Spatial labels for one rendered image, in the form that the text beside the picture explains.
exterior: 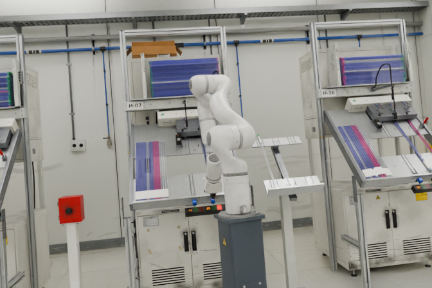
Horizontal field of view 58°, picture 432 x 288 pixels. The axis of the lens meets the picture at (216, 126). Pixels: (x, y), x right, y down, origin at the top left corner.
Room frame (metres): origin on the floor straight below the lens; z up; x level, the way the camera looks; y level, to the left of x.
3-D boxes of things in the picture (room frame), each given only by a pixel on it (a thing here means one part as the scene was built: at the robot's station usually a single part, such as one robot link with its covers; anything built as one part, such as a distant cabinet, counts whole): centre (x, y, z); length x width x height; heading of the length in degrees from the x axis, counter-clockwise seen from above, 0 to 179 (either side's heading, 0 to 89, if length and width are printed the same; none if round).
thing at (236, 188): (1.85, -0.07, 0.79); 0.19 x 0.19 x 0.18
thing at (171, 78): (2.86, 0.20, 1.52); 0.51 x 0.13 x 0.27; 97
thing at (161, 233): (2.97, 0.28, 0.31); 0.70 x 0.65 x 0.62; 97
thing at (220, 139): (1.84, -0.04, 1.00); 0.19 x 0.12 x 0.24; 109
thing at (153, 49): (3.14, 0.35, 1.82); 0.68 x 0.30 x 0.20; 97
